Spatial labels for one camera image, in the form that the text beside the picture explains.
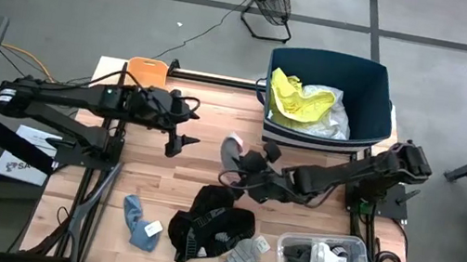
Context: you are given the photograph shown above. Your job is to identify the blue sock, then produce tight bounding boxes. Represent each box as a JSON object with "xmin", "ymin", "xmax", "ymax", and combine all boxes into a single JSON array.
[{"xmin": 115, "ymin": 193, "xmax": 167, "ymax": 255}]

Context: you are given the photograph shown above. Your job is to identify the orange extension cord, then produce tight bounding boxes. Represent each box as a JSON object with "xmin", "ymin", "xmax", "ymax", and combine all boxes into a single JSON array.
[{"xmin": 0, "ymin": 42, "xmax": 60, "ymax": 112}]

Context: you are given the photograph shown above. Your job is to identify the white paper tag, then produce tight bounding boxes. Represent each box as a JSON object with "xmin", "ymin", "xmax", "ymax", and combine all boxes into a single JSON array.
[
  {"xmin": 253, "ymin": 233, "xmax": 273, "ymax": 255},
  {"xmin": 143, "ymin": 219, "xmax": 164, "ymax": 240}
]

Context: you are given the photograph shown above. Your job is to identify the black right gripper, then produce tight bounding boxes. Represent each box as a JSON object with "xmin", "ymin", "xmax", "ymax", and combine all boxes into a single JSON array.
[{"xmin": 233, "ymin": 136, "xmax": 308, "ymax": 211}]

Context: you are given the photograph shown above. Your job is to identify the black patterned underwear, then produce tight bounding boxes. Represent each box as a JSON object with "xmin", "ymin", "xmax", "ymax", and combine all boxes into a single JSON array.
[{"xmin": 162, "ymin": 179, "xmax": 262, "ymax": 262}]

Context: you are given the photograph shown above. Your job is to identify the black diagonal beam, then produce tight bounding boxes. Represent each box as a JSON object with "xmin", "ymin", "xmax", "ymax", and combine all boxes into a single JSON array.
[{"xmin": 0, "ymin": 109, "xmax": 62, "ymax": 177}]

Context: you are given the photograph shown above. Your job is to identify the navy white striped fabric bin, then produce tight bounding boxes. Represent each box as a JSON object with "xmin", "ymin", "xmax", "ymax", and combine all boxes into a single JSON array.
[{"xmin": 246, "ymin": 40, "xmax": 404, "ymax": 163}]

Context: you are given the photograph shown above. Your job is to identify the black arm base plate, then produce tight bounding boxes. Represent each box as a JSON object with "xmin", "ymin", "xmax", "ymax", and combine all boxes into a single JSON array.
[
  {"xmin": 340, "ymin": 175, "xmax": 414, "ymax": 223},
  {"xmin": 43, "ymin": 134, "xmax": 123, "ymax": 175}
]

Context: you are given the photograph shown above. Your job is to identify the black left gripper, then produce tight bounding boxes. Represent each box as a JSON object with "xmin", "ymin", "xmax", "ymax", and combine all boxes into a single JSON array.
[{"xmin": 119, "ymin": 81, "xmax": 209, "ymax": 163}]

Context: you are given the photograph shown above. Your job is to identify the white printed paper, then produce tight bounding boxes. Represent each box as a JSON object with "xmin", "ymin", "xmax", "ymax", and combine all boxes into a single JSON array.
[{"xmin": 0, "ymin": 121, "xmax": 63, "ymax": 189}]

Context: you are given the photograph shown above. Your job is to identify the orange plastic basket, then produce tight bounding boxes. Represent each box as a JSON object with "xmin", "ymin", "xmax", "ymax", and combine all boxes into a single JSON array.
[{"xmin": 123, "ymin": 54, "xmax": 170, "ymax": 93}]

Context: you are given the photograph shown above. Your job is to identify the grey sock purple toe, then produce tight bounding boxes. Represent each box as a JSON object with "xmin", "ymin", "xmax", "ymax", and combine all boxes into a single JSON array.
[{"xmin": 219, "ymin": 231, "xmax": 267, "ymax": 262}]

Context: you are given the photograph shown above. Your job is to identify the large white cloth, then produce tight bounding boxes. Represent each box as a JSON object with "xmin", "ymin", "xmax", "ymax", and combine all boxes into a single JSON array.
[{"xmin": 266, "ymin": 77, "xmax": 357, "ymax": 143}]

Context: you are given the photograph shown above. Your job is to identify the yellow shirt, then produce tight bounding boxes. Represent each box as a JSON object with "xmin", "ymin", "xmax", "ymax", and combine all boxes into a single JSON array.
[{"xmin": 263, "ymin": 66, "xmax": 341, "ymax": 136}]

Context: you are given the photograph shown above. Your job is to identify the grey sock pink stripes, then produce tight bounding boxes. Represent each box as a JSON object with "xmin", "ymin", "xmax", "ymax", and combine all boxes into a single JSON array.
[{"xmin": 214, "ymin": 130, "xmax": 249, "ymax": 188}]

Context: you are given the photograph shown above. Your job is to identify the black fan cable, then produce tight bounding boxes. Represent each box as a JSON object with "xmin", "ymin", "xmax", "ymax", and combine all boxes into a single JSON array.
[{"xmin": 149, "ymin": 0, "xmax": 254, "ymax": 75}]

